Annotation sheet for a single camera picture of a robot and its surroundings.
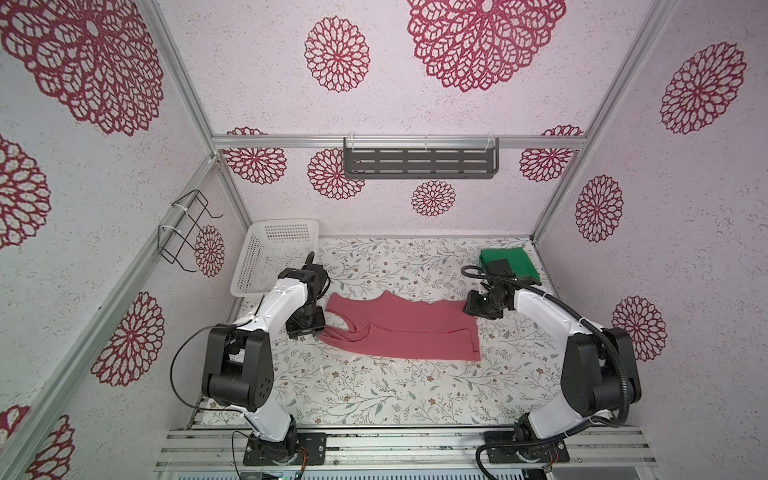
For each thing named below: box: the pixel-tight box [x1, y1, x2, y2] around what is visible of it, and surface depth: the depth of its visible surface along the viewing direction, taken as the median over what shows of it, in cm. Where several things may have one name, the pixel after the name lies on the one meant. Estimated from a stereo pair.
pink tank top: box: [319, 290, 481, 361], surface depth 98 cm
